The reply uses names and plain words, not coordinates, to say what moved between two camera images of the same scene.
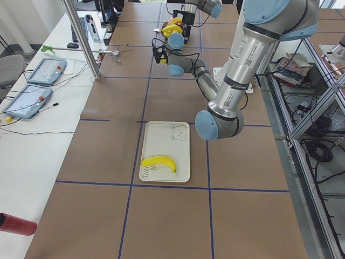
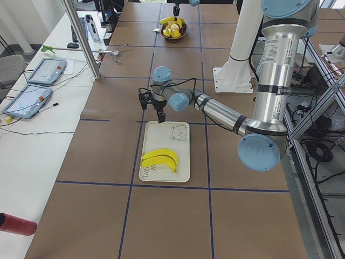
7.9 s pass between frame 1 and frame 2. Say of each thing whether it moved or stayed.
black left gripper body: moved
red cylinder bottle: stayed
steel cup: stayed
